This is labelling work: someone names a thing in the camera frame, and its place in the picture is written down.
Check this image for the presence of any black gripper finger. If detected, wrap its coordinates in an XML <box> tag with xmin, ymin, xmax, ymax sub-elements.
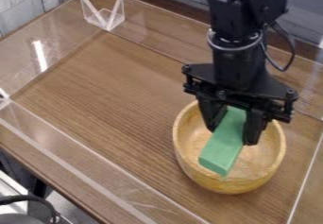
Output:
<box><xmin>196</xmin><ymin>94</ymin><xmax>227</xmax><ymax>132</ymax></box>
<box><xmin>241</xmin><ymin>108</ymin><xmax>268</xmax><ymax>146</ymax></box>

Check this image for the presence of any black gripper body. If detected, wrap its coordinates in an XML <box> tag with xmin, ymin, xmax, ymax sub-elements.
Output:
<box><xmin>181</xmin><ymin>31</ymin><xmax>299</xmax><ymax>122</ymax></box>

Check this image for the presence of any green rectangular block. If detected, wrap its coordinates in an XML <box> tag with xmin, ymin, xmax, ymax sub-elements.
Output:
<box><xmin>197</xmin><ymin>107</ymin><xmax>245</xmax><ymax>177</ymax></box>

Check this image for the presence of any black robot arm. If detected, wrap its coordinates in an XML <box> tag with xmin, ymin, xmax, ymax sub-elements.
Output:
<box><xmin>181</xmin><ymin>0</ymin><xmax>299</xmax><ymax>146</ymax></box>

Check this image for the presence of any brown wooden bowl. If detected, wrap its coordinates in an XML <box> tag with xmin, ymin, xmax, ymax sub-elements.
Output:
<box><xmin>173</xmin><ymin>102</ymin><xmax>287</xmax><ymax>195</ymax></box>

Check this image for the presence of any black metal stand base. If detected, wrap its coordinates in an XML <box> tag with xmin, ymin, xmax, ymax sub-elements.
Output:
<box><xmin>28</xmin><ymin>201</ymin><xmax>52</xmax><ymax>223</ymax></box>

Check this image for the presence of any clear acrylic tray wall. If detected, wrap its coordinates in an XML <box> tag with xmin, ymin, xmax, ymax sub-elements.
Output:
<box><xmin>0</xmin><ymin>0</ymin><xmax>323</xmax><ymax>224</ymax></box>

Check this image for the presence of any clear acrylic corner bracket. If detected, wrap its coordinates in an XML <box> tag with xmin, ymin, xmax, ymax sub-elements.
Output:
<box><xmin>80</xmin><ymin>0</ymin><xmax>125</xmax><ymax>31</ymax></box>

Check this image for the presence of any black cable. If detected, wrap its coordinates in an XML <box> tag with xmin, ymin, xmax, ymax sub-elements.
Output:
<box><xmin>0</xmin><ymin>194</ymin><xmax>60</xmax><ymax>224</ymax></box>

